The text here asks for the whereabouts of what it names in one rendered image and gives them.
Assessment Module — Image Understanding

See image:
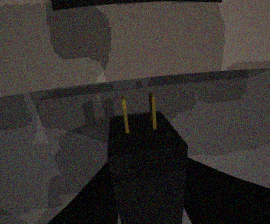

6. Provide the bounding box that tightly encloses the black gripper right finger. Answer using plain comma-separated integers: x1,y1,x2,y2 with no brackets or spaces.
184,157,270,224

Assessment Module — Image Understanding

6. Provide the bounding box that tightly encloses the black two-prong charger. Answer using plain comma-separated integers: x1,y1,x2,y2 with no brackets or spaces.
106,92,187,224

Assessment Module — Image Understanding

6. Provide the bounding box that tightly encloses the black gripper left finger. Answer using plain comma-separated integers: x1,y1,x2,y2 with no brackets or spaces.
47,161,119,224

